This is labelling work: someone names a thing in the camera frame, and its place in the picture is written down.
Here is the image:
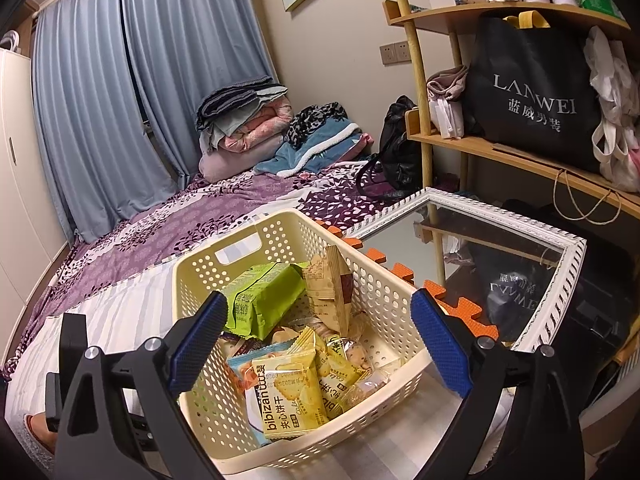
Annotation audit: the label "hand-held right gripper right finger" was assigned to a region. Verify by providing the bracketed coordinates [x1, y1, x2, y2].
[410, 288, 583, 480]

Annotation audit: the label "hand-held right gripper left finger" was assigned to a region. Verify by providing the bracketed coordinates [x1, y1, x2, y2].
[55, 290, 228, 480]

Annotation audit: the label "blue coconut snack packet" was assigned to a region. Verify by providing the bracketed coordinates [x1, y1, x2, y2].
[227, 340, 297, 447]

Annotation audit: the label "red-brown snack packet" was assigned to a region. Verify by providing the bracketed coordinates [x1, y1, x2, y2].
[220, 332, 282, 357]

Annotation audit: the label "large green biscuit packet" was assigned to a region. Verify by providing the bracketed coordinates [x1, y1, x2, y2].
[219, 262, 309, 341]

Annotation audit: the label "cream perforated plastic basket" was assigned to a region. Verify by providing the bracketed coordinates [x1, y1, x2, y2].
[172, 208, 459, 476]

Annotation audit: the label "yellow sesame snack packet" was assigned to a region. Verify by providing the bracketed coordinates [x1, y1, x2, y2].
[292, 327, 367, 412]

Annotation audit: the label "yellow sandwich biscuit packet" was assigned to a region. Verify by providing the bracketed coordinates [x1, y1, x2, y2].
[249, 347, 329, 444]

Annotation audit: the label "tan snack packet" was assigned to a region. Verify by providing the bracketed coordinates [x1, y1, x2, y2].
[302, 244, 354, 337]

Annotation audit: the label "person's left hand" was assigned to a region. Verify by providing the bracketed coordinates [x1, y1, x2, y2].
[25, 412, 59, 454]

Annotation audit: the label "orange foam puzzle mat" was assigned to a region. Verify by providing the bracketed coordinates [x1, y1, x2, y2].
[314, 219, 501, 344]

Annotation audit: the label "white framed mirror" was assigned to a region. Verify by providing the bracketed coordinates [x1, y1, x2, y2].
[344, 187, 589, 354]

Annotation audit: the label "purple floral bedsheet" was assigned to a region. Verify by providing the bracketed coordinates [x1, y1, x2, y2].
[0, 162, 427, 382]

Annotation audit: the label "white wardrobe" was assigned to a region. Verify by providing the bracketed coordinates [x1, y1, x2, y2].
[0, 47, 71, 357]

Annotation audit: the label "lavender pillow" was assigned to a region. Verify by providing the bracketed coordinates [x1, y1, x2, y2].
[198, 132, 286, 184]

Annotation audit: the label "black leather handbag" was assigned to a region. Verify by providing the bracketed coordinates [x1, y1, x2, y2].
[355, 94, 424, 204]

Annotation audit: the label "wooden shelf rack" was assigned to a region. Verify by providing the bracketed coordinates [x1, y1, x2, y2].
[382, 0, 640, 367]

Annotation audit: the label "grey-green folded cloth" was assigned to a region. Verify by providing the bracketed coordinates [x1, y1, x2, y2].
[199, 119, 246, 154]

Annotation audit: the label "pink folded quilt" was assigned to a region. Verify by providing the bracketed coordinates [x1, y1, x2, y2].
[219, 99, 294, 151]

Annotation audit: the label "white folded cloth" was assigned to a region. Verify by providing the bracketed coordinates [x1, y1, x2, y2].
[428, 97, 466, 140]

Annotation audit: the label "blue fleece blanket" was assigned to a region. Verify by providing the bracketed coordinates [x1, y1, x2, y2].
[253, 117, 374, 179]

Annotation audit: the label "blue curtain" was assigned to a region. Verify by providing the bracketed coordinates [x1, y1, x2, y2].
[31, 0, 179, 244]
[120, 0, 291, 182]

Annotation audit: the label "dark striped folded blanket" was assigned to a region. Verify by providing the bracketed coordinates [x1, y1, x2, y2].
[194, 76, 289, 132]

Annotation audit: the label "leopard print scarf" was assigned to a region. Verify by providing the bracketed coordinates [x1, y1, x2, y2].
[284, 102, 348, 150]

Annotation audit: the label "pink folded clothing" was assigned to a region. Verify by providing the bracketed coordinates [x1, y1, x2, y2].
[425, 64, 470, 104]

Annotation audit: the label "black tote bag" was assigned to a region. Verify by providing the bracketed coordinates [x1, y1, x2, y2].
[462, 10, 604, 174]

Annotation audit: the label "pink plastic bag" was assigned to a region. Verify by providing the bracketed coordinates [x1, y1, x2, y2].
[617, 125, 640, 192]

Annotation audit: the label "white cloth tote bags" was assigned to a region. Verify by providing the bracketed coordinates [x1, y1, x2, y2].
[584, 25, 636, 179]

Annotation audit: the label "rope bag handle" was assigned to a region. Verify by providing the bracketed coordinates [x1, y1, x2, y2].
[552, 168, 624, 225]

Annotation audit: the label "beige wall socket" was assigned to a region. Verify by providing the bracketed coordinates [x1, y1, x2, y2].
[379, 40, 414, 66]

